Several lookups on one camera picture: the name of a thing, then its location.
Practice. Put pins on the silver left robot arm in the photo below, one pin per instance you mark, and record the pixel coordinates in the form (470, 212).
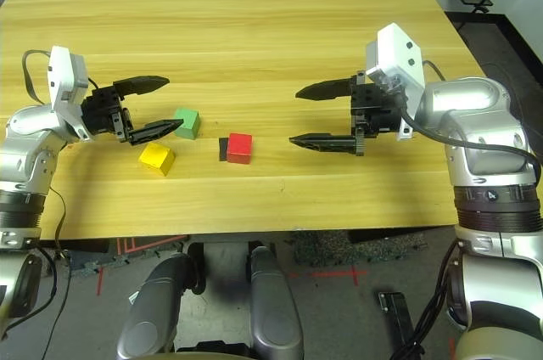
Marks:
(25, 143)

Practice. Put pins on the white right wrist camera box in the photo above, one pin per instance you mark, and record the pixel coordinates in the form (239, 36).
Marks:
(394, 54)

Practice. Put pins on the grey left robot leg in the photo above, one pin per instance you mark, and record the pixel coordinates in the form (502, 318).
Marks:
(157, 300)

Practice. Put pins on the grey robot leg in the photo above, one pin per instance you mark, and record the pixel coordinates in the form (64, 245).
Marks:
(157, 300)
(273, 305)

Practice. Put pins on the black square marker patch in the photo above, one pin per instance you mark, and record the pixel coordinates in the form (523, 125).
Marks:
(222, 150)

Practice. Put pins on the dark speckled foam mat piece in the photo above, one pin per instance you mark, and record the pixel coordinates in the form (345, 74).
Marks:
(339, 247)

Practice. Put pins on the black bar on floor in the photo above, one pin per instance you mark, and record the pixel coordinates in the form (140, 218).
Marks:
(396, 317)

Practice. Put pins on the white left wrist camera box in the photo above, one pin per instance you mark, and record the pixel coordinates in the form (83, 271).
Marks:
(61, 75)

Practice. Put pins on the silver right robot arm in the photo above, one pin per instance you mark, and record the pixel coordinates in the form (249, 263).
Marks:
(488, 152)

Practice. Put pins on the small silver floor object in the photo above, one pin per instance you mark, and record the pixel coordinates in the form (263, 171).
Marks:
(133, 298)

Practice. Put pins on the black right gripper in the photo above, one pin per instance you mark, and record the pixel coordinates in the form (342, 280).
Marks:
(375, 114)

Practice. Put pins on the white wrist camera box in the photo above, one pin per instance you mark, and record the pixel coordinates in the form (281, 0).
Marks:
(61, 75)
(394, 54)

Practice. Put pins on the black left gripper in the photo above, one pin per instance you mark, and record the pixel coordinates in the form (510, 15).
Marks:
(99, 111)

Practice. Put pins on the green wooden block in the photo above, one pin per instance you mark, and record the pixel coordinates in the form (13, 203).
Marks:
(192, 126)

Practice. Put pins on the grey right robot leg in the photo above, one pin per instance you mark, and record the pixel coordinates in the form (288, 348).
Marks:
(273, 305)

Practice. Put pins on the grey speckled foam mat piece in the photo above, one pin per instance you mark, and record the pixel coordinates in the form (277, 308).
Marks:
(91, 264)

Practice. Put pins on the red wooden block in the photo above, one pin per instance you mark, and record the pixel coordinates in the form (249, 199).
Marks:
(239, 147)

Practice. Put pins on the yellow wooden block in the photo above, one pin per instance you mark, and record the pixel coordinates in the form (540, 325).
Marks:
(155, 156)

